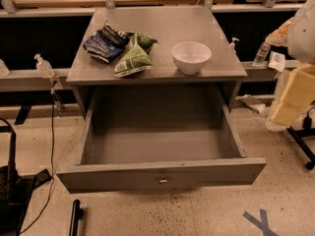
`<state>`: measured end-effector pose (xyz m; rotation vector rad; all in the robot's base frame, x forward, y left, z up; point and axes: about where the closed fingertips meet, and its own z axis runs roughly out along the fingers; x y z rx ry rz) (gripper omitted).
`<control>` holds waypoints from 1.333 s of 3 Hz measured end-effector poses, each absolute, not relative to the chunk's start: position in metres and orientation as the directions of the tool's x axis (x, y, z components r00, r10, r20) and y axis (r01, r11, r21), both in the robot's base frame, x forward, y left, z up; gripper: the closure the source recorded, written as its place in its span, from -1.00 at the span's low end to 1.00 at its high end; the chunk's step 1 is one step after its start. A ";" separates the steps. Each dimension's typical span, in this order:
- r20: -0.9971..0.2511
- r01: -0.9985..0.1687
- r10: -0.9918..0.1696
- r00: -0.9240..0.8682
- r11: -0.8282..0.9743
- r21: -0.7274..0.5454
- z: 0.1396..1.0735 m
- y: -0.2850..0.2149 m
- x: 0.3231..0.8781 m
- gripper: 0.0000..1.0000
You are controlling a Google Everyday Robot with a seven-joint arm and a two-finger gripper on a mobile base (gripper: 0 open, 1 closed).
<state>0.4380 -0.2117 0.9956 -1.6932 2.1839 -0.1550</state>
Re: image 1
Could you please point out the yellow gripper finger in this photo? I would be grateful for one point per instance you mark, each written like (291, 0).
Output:
(299, 93)

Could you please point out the blue chip bag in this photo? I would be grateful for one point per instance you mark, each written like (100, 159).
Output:
(107, 43)

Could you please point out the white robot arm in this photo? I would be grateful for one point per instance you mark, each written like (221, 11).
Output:
(298, 36)

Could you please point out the grey counter cabinet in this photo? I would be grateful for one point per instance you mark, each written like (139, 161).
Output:
(169, 25)

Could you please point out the green chip bag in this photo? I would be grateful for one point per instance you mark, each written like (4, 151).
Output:
(137, 58)

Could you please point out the open grey top drawer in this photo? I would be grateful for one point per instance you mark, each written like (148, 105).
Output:
(135, 134)

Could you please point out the white paper packet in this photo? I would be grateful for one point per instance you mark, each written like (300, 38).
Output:
(276, 61)

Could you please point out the crumpled paper on ledge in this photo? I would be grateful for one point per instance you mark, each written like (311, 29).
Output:
(253, 103)

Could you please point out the clear plastic water bottle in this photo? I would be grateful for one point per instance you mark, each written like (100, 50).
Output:
(261, 54)

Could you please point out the small white pump bottle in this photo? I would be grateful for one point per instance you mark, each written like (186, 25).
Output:
(232, 45)

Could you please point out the white bowl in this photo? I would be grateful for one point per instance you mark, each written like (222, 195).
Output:
(191, 57)

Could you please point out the blue tape cross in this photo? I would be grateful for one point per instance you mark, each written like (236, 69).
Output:
(262, 222)

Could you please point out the black bar on floor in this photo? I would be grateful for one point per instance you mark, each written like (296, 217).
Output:
(76, 215)

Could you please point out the clear sanitizer pump bottle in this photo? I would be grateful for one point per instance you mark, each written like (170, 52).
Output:
(44, 67)

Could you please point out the black stand base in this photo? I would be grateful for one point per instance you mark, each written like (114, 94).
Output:
(15, 190)

